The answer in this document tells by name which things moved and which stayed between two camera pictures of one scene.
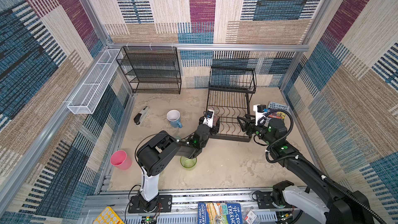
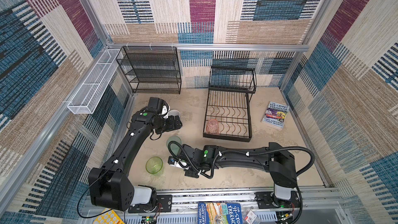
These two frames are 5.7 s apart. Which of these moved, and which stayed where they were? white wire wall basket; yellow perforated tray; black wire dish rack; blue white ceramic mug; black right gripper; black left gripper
Moved: black left gripper; black right gripper
Stayed: white wire wall basket; yellow perforated tray; blue white ceramic mug; black wire dish rack
